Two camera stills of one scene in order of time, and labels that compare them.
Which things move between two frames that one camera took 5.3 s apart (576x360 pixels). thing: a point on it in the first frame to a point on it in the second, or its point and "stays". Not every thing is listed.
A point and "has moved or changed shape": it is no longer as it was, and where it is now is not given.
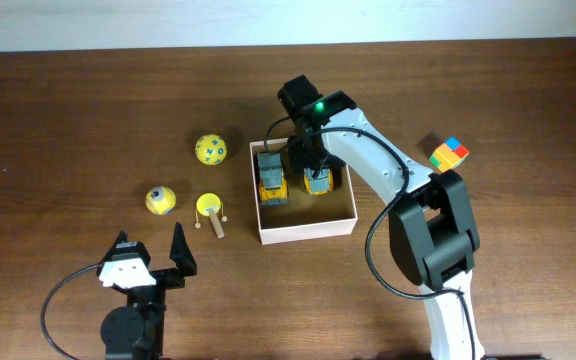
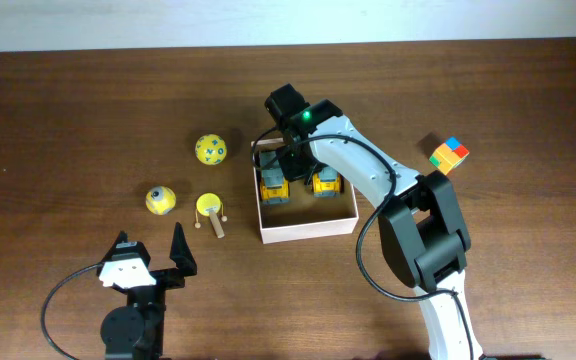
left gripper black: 175,278 stays
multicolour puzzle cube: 449,154 stays
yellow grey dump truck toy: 273,184 stays
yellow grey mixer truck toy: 318,180 has moved or changed shape
